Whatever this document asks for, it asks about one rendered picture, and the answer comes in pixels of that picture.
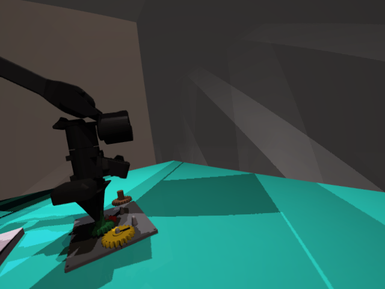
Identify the yellow gear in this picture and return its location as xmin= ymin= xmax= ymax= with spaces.
xmin=101 ymin=225 xmax=135 ymax=249

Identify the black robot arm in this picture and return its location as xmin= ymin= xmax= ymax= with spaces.
xmin=0 ymin=57 xmax=134 ymax=179

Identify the brown toothed gear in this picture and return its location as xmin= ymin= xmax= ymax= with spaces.
xmin=112 ymin=190 xmax=132 ymax=206

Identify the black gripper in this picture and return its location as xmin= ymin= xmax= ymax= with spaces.
xmin=50 ymin=146 xmax=111 ymax=221

